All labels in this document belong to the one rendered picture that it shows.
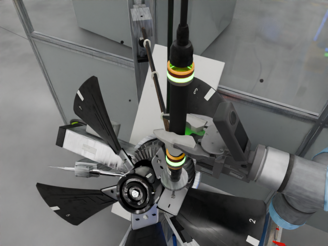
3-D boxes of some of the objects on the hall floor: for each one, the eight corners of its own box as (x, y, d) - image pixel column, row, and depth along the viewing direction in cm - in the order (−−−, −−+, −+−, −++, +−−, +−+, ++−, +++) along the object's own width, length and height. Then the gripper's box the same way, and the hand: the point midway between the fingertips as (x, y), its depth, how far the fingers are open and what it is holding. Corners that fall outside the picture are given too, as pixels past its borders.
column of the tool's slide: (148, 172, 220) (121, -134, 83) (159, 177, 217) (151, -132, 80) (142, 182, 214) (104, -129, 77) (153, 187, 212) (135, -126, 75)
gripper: (245, 200, 53) (147, 161, 59) (258, 155, 60) (168, 123, 66) (256, 178, 47) (144, 136, 52) (270, 130, 53) (169, 98, 59)
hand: (163, 123), depth 56 cm, fingers closed on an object, 4 cm apart
